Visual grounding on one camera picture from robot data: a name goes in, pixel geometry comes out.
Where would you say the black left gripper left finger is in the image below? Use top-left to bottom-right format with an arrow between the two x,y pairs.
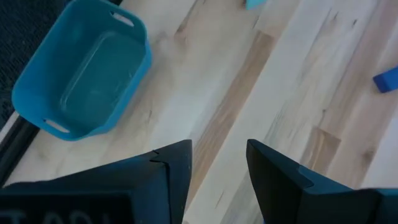
0,139 -> 193,224

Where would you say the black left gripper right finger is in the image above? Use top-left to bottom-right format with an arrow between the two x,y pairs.
246,138 -> 398,224

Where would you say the light cyan block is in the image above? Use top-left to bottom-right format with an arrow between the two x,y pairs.
244,0 -> 269,11

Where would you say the teal plastic bin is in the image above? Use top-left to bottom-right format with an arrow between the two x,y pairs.
11,0 -> 153,142

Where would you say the dark blue rectangular block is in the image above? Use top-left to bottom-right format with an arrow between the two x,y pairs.
372,65 -> 398,94

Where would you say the black mesh computer case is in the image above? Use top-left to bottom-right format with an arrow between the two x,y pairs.
0,0 -> 68,129

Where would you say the black aluminium table frame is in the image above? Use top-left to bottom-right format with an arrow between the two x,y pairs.
0,115 -> 40,188

